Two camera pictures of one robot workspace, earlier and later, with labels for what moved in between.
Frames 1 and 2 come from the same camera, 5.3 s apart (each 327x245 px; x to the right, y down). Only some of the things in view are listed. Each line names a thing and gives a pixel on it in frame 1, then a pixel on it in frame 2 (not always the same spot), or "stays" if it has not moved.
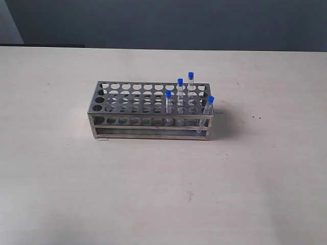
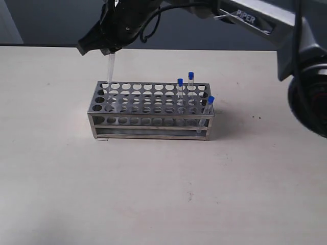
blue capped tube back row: (191, 75) stays
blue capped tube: (168, 99) -> (111, 58)
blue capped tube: (205, 114) stays
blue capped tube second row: (180, 85) stays
